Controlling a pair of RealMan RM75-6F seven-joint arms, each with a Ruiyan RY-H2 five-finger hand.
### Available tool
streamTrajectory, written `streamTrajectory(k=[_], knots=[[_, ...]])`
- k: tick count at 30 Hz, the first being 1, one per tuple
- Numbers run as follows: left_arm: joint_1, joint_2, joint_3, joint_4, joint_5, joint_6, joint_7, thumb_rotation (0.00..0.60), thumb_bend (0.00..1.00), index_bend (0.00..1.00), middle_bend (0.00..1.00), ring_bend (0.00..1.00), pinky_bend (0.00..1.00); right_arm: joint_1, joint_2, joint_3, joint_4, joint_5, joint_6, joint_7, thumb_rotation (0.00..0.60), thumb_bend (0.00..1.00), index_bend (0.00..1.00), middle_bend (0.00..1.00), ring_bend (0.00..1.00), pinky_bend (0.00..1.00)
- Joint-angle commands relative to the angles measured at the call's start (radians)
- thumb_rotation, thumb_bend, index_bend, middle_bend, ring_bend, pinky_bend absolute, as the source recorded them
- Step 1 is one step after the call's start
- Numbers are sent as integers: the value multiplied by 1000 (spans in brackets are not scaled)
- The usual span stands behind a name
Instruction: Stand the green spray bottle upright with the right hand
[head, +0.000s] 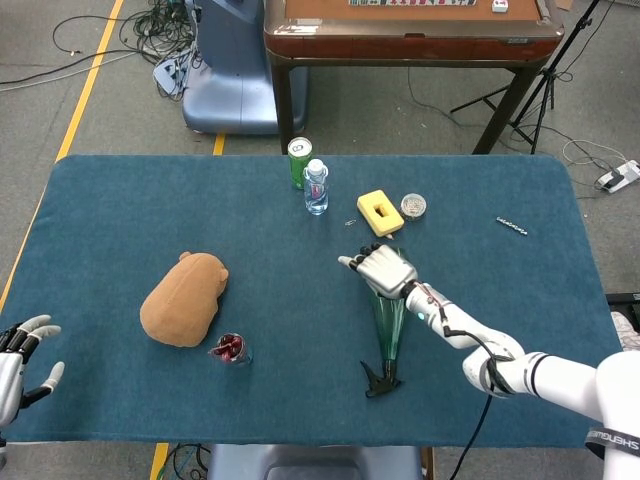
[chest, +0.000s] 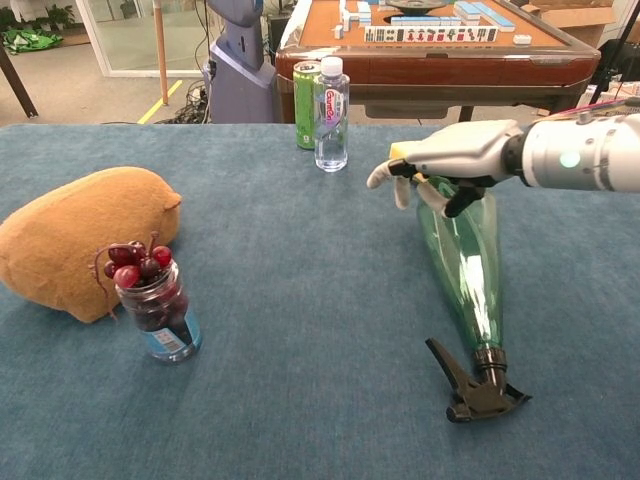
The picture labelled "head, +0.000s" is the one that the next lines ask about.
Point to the red cherry bunch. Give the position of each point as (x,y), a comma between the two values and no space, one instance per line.
(229,346)

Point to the blue table cloth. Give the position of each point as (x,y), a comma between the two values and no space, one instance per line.
(280,280)

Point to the green spray bottle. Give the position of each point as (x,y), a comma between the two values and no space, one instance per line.
(390,325)

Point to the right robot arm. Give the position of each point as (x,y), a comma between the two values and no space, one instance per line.
(550,380)

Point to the clear water bottle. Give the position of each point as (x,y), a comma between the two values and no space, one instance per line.
(316,192)

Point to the brown mahjong table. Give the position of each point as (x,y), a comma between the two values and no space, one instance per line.
(410,45)

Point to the white power strip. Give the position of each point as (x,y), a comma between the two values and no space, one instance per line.
(620,177)

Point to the green drink can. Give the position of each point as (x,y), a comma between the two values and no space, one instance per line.
(299,165)

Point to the black box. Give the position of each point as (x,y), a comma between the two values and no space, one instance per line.
(622,299)

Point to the face-up mahjong tile row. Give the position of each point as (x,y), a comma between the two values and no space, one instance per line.
(410,2)

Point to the brown capybara plush toy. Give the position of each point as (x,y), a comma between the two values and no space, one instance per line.
(182,300)

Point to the grey power strip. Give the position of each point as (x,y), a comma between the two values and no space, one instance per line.
(167,72)

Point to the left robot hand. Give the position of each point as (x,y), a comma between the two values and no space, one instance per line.
(10,380)

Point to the black tripod stand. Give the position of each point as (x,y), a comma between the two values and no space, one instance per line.
(545,75)

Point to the single white mahjong tile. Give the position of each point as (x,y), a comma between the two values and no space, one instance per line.
(500,6)

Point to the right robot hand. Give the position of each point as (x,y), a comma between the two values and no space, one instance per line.
(387,267)

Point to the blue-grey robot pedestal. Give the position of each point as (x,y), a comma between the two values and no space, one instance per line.
(230,90)

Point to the small round clear container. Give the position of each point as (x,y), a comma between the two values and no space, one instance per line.
(413,206)

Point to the grey robot torso base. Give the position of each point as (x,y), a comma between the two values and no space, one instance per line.
(310,462)

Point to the yellow sponge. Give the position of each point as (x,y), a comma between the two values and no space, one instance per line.
(372,212)

